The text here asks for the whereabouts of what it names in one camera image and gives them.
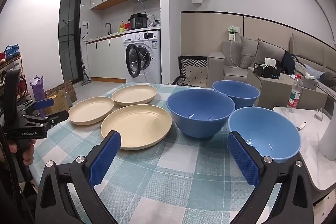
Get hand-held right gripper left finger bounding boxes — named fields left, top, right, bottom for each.
left=35, top=130, right=122, bottom=224

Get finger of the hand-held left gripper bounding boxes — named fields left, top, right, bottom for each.
left=21, top=112, right=70, bottom=132
left=16, top=98, right=55, bottom=117

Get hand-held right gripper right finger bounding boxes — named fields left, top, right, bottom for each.
left=226, top=131, right=314, bottom=224

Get beige plate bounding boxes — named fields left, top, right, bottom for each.
left=68, top=96, right=115, bottom=126
left=100, top=104, right=173, bottom=150
left=112, top=84, right=158, bottom=107

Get light blue bowl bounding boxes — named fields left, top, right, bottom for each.
left=227, top=106, right=301, bottom=164

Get dark blue bowl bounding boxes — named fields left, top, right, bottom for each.
left=166, top=89, right=236, bottom=138
left=212, top=80, right=260, bottom=110

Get person's left hand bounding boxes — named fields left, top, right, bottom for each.
left=23, top=143, right=36, bottom=167

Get purple bag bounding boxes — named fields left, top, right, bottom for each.
left=29, top=76, right=46, bottom=102

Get cardboard box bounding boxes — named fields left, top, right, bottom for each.
left=43, top=90, right=70, bottom=115

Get brown patterned carton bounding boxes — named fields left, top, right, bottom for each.
left=45, top=80, right=77, bottom=105

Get floor mop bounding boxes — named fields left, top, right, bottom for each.
left=79, top=27, right=92, bottom=86

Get wooden shoe rack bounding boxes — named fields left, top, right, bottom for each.
left=0, top=44, right=29, bottom=109

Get teal checked tablecloth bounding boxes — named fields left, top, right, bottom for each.
left=28, top=82, right=302, bottom=224

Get dark glass door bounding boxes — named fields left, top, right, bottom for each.
left=58, top=0, right=83, bottom=85

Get grey side cabinet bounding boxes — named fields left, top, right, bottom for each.
left=247, top=68, right=328, bottom=110

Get white base cabinets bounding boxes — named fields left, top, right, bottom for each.
left=86, top=36, right=126, bottom=83

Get marble coffee table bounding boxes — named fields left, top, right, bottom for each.
left=273, top=106, right=336, bottom=206

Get plastic water bottle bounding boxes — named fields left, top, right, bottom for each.
left=287, top=74, right=303, bottom=113

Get grey sofa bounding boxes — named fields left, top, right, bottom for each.
left=207, top=34, right=335, bottom=89

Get metal phone stand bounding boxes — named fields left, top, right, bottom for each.
left=314, top=108, right=326, bottom=122

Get black box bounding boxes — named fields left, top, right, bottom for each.
left=253, top=63, right=285, bottom=80

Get white washing machine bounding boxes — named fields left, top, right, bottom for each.
left=122, top=30, right=162, bottom=84

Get grey tissue box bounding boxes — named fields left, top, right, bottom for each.
left=301, top=72, right=319, bottom=90

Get grey cushion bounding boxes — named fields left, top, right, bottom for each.
left=252, top=38, right=286, bottom=68
left=239, top=36, right=259, bottom=69

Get dark blue bag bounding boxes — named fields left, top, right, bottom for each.
left=281, top=51, right=297, bottom=76

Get grey duvet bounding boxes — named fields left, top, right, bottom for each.
left=294, top=60, right=336, bottom=98

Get black pressure cooker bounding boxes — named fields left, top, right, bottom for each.
left=128, top=13, right=149, bottom=30

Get black cable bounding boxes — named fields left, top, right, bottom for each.
left=0, top=123, right=36, bottom=224

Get white charging cable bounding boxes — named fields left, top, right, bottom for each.
left=229, top=40, right=243, bottom=69

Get wall socket with charger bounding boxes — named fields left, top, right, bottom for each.
left=226, top=26, right=240, bottom=41

